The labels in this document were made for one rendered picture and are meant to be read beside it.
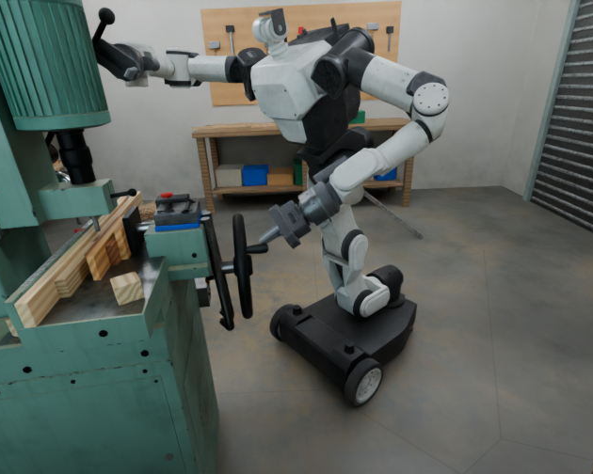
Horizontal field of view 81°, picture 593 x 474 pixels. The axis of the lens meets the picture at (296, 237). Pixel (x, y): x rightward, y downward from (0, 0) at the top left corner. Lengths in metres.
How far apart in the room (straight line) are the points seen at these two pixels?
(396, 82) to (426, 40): 3.41
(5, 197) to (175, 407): 0.60
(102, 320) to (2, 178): 0.38
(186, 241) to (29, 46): 0.46
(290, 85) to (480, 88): 3.66
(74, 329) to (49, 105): 0.42
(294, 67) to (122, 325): 0.78
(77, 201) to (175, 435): 0.62
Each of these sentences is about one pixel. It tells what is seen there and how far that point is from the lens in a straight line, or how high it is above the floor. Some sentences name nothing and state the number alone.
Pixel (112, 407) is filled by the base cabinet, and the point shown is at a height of 0.60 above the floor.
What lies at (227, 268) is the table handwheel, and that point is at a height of 0.82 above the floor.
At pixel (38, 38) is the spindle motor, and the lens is 0.85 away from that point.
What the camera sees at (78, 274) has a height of 0.92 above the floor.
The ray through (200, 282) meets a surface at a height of 0.62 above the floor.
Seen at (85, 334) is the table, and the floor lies 0.87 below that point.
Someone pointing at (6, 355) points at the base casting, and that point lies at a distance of 0.95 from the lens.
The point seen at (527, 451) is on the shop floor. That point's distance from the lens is 1.71.
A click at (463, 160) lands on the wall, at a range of 4.66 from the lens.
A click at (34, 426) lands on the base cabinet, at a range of 1.07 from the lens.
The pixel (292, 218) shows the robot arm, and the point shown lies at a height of 0.97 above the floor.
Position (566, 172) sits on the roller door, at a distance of 4.06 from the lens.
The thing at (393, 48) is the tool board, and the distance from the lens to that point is 4.22.
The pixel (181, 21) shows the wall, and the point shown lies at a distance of 4.27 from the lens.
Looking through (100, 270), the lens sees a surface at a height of 0.92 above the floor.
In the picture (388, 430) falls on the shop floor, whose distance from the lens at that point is 1.61.
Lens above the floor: 1.27
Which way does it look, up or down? 24 degrees down
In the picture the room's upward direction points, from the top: 2 degrees counter-clockwise
